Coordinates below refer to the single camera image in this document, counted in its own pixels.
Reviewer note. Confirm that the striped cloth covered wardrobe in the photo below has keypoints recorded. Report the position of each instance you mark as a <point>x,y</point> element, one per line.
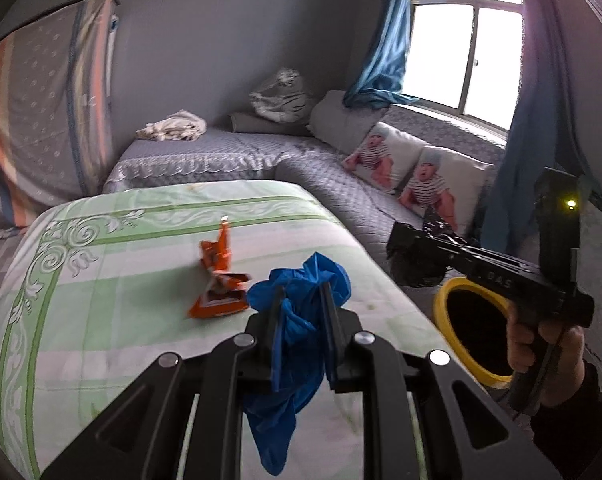
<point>41,110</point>

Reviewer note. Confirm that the grey cushion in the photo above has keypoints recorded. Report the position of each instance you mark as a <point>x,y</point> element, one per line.
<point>341,120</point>

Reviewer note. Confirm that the large window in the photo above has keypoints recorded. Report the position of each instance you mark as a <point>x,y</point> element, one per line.
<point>446,50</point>

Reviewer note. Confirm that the orange snack wrapper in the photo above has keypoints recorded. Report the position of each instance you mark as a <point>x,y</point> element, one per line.
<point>216,252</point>
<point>221,302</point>

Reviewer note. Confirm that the yellow rimmed bin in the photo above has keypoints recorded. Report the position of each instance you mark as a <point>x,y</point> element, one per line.
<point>441,310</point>

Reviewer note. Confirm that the green printed blanket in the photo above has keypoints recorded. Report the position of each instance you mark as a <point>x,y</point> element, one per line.
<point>106,335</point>

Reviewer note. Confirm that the grey bolster pillow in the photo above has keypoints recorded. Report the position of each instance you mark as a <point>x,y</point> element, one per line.
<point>251,124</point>

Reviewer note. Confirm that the blue curtain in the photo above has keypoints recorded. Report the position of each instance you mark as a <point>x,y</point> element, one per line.
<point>381,50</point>
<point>536,110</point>

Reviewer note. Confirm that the cream crumpled cloth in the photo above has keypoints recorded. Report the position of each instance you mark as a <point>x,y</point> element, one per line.
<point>173,127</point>

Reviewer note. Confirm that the person's right forearm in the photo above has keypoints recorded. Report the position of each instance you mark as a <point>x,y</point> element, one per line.
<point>581,435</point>

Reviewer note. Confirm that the person's right hand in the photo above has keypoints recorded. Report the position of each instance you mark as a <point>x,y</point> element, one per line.
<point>563,355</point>

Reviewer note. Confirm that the grey quilted bed cover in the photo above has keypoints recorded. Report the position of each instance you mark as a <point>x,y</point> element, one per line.
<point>231,155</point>

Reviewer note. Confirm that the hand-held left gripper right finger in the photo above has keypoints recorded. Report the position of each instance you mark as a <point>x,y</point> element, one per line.
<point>338,345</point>

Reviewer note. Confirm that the baby print pillow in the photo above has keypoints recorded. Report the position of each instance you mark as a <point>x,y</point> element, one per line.
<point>441,185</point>
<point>381,157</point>

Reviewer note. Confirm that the black plastic bag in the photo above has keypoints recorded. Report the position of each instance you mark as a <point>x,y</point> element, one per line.
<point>413,267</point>

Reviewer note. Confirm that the blue rubber glove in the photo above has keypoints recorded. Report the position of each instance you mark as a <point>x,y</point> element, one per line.
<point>301,280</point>

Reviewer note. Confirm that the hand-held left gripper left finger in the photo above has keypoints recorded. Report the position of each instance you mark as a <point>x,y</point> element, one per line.
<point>266,340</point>

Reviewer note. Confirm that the striped white plush bag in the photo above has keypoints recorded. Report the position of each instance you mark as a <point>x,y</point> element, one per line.
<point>281,97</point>

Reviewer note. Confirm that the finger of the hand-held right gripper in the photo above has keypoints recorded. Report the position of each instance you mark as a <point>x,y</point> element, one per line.
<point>446,245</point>

